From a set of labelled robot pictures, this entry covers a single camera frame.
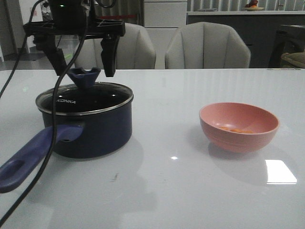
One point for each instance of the grey upholstered chair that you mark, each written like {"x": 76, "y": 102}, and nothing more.
{"x": 135, "y": 51}
{"x": 206, "y": 45}

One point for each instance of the pink plastic bowl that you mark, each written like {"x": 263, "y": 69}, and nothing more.
{"x": 263, "y": 123}

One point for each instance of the orange ham slices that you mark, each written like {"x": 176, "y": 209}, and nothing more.
{"x": 236, "y": 130}

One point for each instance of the olive cushion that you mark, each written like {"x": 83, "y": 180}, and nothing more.
{"x": 293, "y": 60}

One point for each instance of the dark blue saucepan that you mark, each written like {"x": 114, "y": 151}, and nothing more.
{"x": 83, "y": 136}

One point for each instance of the white drawer cabinet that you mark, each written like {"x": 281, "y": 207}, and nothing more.
{"x": 161, "y": 19}

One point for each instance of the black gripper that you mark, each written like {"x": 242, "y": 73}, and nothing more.
{"x": 71, "y": 17}

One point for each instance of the right grey upholstered chair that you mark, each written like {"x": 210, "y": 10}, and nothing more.
{"x": 206, "y": 45}

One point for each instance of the fruit plate on counter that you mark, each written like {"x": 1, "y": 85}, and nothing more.
{"x": 252, "y": 5}

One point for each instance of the dark grey counter cabinet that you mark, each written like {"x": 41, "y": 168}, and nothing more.
{"x": 256, "y": 28}

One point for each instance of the left grey upholstered chair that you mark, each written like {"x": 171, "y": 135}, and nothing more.
{"x": 135, "y": 51}

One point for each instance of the glass pot lid blue knob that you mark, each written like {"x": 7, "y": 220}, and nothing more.
{"x": 86, "y": 96}

